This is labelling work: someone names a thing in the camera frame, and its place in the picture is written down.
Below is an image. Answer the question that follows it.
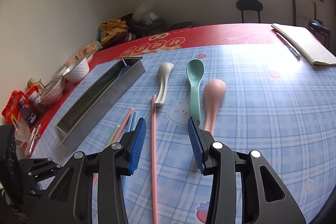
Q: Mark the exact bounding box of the blue chopstick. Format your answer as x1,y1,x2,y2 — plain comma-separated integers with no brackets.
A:
126,111,138,132

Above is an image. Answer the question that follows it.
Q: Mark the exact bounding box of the pink spoon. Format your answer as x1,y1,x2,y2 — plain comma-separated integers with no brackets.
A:
204,79,226,134

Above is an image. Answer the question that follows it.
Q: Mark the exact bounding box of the green spoon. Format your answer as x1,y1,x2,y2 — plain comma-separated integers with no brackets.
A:
186,59,205,124

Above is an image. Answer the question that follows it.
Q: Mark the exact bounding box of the white spoon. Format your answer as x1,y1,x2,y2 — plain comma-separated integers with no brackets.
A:
154,63,174,106

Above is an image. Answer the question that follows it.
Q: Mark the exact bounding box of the small glass bottle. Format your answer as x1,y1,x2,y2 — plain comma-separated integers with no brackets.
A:
18,102,37,125

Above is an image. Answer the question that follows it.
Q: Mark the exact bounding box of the red snack packet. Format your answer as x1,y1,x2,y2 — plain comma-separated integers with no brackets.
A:
2,86,39,128

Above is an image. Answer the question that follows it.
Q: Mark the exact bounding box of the long pink chopstick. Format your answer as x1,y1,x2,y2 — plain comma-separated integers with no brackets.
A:
151,94,159,224

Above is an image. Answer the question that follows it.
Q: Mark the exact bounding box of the plastic wrapped bowl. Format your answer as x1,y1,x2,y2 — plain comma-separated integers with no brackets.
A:
41,75,65,106

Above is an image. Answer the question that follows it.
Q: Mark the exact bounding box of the small wooden figure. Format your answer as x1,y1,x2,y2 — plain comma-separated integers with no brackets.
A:
27,78,45,95

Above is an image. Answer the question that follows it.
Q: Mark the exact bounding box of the blue plaid placemat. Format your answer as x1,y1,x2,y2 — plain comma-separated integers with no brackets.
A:
31,44,336,224

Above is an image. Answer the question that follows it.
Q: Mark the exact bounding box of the white dimpled bowl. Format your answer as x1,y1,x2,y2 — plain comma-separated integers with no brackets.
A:
63,56,89,84

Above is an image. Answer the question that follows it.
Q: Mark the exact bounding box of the red table mat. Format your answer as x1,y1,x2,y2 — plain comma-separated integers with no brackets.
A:
22,23,316,151

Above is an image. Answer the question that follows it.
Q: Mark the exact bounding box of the stainless steel utensil tray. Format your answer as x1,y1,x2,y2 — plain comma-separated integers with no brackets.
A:
55,57,145,150

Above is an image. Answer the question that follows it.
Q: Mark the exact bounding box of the silver pen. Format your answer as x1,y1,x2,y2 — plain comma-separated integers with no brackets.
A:
276,32,301,59

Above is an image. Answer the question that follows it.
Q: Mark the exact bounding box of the tissue pack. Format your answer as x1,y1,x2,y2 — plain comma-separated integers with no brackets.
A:
64,41,102,67

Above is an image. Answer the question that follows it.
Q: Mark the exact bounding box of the pile of clothes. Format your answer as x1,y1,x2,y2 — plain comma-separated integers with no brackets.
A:
99,14,136,48

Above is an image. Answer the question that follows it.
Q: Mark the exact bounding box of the black rice cooker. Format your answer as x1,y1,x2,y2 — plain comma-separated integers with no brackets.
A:
308,19,331,48

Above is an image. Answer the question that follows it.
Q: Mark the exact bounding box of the black trash bin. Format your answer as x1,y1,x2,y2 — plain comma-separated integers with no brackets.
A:
168,21,194,31

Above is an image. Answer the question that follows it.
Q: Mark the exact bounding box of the black round stool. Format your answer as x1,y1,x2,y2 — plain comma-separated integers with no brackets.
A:
236,0,264,23

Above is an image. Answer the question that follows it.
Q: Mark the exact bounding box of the white plastic bag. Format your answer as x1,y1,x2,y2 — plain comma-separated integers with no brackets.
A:
132,2,159,25

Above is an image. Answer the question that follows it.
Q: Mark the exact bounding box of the dark wooden chair frame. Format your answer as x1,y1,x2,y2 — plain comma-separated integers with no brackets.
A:
292,0,317,27

